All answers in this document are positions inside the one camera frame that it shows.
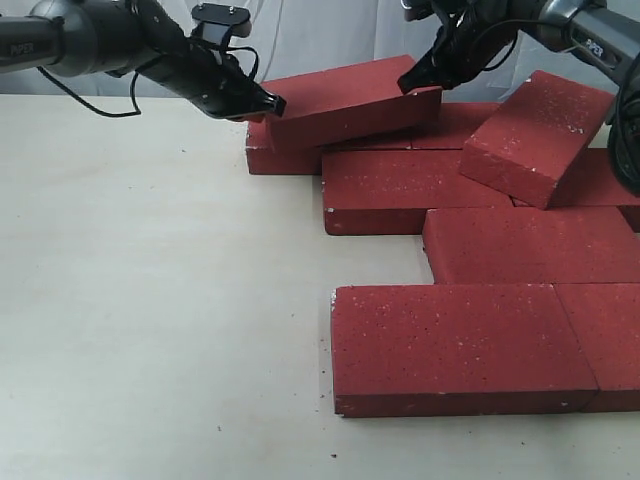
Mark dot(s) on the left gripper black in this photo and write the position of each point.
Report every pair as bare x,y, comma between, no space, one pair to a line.
201,70

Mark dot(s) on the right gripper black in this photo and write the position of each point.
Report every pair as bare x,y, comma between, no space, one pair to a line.
472,34

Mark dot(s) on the red brick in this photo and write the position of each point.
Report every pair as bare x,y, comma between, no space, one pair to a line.
581,245
455,350
263,160
528,144
349,102
589,182
454,125
605,320

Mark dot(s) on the red brick moved to row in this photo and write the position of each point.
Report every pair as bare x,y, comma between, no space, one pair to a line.
389,192

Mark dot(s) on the left robot arm dark grey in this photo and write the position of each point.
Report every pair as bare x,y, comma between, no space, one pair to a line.
64,39

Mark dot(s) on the right robot arm dark grey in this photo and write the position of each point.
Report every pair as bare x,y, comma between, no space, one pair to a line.
589,30

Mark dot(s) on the red brick under back stack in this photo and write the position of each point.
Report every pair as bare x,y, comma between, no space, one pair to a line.
263,160

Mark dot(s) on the white backdrop cloth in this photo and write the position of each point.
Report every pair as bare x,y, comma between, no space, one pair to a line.
294,37

